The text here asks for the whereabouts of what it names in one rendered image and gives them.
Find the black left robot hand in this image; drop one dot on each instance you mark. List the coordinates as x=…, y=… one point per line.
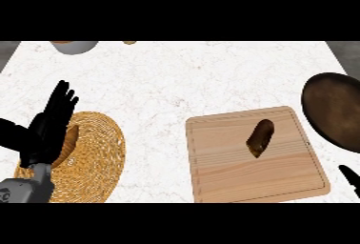
x=49, y=127

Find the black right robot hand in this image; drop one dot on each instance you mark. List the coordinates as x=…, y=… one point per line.
x=350, y=178

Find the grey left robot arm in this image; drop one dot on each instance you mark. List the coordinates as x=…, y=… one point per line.
x=24, y=187

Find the pale wooden cutting board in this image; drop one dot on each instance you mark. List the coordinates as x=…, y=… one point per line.
x=256, y=165

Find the dark brown pan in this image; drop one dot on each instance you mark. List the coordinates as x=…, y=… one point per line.
x=336, y=109

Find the woven wicker basket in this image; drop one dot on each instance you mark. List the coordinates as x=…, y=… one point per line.
x=92, y=158

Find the grey round pot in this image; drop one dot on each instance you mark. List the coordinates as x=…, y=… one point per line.
x=75, y=46

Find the small tan object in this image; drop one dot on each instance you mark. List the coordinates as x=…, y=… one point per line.
x=129, y=42

